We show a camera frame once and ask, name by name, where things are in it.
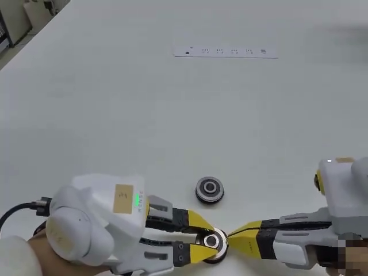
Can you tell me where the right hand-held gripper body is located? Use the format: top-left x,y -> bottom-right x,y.
314,156 -> 368,236

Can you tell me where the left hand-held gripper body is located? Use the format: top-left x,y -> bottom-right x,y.
45,172 -> 151,274

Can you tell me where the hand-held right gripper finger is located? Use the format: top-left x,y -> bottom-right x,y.
228,223 -> 340,270
229,207 -> 332,236

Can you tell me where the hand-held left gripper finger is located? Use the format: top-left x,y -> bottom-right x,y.
138,235 -> 220,273
145,194 -> 216,234

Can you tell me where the metal wheel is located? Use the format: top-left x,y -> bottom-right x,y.
195,175 -> 222,205
195,228 -> 230,263

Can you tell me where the person's left forearm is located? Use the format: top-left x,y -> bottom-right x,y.
0,221 -> 114,276

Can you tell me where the white table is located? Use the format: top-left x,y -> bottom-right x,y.
0,0 -> 368,276

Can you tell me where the grey cabinet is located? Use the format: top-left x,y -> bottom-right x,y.
0,0 -> 63,49

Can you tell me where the black cable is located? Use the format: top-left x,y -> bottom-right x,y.
0,196 -> 54,231

